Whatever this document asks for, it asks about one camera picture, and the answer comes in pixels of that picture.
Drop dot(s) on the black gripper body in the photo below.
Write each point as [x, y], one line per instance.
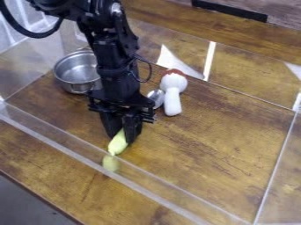
[117, 99]

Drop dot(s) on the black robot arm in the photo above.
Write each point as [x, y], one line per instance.
[101, 22]

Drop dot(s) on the white red plush mushroom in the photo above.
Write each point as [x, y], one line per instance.
[172, 84]

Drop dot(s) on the small steel pot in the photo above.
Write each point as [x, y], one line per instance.
[75, 72]

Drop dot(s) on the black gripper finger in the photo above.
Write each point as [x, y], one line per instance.
[132, 127]
[111, 122]

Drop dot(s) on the green handled metal spoon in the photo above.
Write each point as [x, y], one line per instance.
[117, 143]

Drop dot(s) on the black bar on table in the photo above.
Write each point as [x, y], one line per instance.
[230, 10]

